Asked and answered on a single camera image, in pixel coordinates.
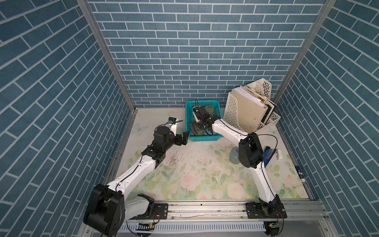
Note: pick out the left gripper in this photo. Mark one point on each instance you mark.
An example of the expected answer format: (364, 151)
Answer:
(183, 141)

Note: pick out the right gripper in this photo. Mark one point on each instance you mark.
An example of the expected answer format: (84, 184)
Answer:
(194, 125)

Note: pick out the blue-grey canister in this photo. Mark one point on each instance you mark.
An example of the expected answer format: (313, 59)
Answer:
(234, 159)

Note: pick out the green canister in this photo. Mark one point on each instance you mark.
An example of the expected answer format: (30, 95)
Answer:
(200, 131)
(210, 109)

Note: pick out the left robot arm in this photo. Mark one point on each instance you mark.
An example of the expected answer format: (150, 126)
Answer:
(108, 205)

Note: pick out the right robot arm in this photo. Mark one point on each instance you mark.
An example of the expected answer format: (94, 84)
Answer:
(250, 155)

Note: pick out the teal plastic basket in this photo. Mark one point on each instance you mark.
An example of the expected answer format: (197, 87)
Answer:
(203, 137)

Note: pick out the white perforated file holder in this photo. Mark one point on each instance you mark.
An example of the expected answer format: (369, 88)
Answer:
(230, 113)

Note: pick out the beige folder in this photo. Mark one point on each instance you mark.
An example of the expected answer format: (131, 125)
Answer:
(250, 109)

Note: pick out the stack of papers and booklets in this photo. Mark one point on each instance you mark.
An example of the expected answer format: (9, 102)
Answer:
(258, 91)

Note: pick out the blue stapler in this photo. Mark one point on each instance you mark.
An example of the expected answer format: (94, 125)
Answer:
(268, 154)

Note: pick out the small white box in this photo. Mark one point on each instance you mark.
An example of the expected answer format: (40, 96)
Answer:
(279, 154)

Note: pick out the marker pen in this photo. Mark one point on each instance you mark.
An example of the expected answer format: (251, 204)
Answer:
(300, 174)

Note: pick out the right circuit board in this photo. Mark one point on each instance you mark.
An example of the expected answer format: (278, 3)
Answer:
(273, 227)

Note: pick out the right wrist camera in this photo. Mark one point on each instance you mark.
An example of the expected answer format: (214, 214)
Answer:
(195, 114)

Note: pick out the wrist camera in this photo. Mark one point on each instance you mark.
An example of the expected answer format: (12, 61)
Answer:
(195, 114)
(172, 122)

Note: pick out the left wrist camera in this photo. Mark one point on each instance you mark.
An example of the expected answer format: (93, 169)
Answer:
(172, 122)

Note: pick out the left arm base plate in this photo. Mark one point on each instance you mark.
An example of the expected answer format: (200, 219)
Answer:
(154, 210)

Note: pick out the aluminium front rail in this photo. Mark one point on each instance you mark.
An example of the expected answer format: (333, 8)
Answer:
(234, 210)

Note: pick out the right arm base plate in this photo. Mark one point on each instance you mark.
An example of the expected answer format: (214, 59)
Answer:
(266, 210)

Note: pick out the white slotted cable duct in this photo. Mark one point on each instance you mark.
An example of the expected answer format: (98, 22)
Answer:
(197, 227)

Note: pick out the right corner aluminium post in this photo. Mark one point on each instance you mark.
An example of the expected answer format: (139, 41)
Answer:
(314, 29)

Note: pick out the corner aluminium post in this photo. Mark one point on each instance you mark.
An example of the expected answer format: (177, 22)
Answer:
(90, 18)
(314, 29)

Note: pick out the left corner aluminium post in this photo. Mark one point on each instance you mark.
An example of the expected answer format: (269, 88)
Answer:
(90, 18)

